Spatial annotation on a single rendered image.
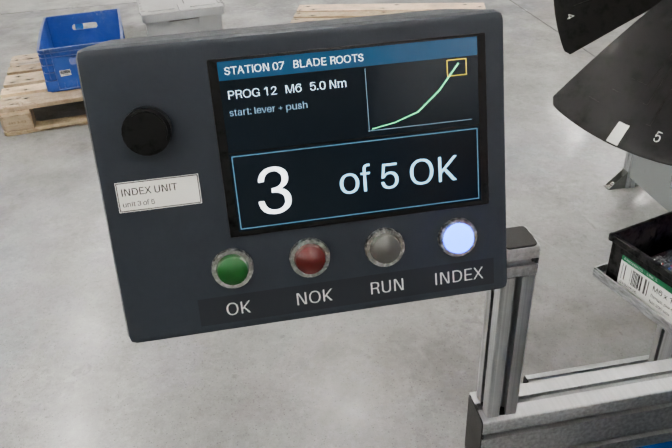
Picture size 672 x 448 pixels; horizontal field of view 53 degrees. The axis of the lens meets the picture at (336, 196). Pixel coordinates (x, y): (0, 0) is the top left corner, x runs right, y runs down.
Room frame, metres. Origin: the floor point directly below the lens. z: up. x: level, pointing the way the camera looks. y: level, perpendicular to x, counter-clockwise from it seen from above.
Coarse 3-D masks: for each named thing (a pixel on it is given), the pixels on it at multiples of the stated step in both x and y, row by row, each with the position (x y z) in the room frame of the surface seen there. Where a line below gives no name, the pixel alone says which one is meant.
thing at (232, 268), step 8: (232, 248) 0.36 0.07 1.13; (216, 256) 0.35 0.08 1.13; (224, 256) 0.35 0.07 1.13; (232, 256) 0.35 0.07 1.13; (240, 256) 0.35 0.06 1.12; (248, 256) 0.35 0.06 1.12; (216, 264) 0.35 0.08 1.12; (224, 264) 0.35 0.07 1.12; (232, 264) 0.35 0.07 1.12; (240, 264) 0.35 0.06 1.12; (248, 264) 0.35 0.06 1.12; (216, 272) 0.35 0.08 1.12; (224, 272) 0.34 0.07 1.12; (232, 272) 0.34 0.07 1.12; (240, 272) 0.34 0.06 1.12; (248, 272) 0.35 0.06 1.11; (216, 280) 0.35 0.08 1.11; (224, 280) 0.34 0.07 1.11; (232, 280) 0.34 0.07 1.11; (240, 280) 0.34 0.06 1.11; (248, 280) 0.35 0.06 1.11
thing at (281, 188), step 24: (240, 168) 0.37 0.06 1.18; (264, 168) 0.37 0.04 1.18; (288, 168) 0.37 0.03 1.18; (240, 192) 0.37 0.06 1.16; (264, 192) 0.37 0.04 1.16; (288, 192) 0.37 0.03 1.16; (312, 192) 0.37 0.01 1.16; (240, 216) 0.36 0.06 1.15; (264, 216) 0.36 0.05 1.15; (288, 216) 0.36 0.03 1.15; (312, 216) 0.37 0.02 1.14
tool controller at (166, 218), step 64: (128, 64) 0.38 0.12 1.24; (192, 64) 0.38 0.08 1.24; (256, 64) 0.39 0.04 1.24; (320, 64) 0.39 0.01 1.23; (384, 64) 0.40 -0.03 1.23; (448, 64) 0.40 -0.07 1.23; (128, 128) 0.36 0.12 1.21; (192, 128) 0.37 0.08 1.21; (256, 128) 0.38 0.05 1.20; (320, 128) 0.38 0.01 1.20; (384, 128) 0.39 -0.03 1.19; (448, 128) 0.39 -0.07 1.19; (128, 192) 0.36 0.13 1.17; (192, 192) 0.36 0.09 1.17; (320, 192) 0.37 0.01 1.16; (384, 192) 0.38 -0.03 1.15; (448, 192) 0.38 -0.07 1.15; (128, 256) 0.35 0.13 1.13; (192, 256) 0.35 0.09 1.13; (256, 256) 0.36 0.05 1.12; (448, 256) 0.37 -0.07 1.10; (128, 320) 0.34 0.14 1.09; (192, 320) 0.34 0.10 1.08; (256, 320) 0.34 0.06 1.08
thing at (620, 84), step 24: (648, 24) 0.94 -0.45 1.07; (624, 48) 0.93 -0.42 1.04; (648, 48) 0.92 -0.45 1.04; (600, 72) 0.93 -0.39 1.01; (624, 72) 0.91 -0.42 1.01; (648, 72) 0.89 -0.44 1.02; (576, 96) 0.92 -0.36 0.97; (600, 96) 0.90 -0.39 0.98; (624, 96) 0.89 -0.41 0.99; (648, 96) 0.87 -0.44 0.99; (576, 120) 0.90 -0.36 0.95; (600, 120) 0.88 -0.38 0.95; (624, 120) 0.86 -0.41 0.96; (648, 120) 0.85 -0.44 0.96; (624, 144) 0.84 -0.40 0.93; (648, 144) 0.83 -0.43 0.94
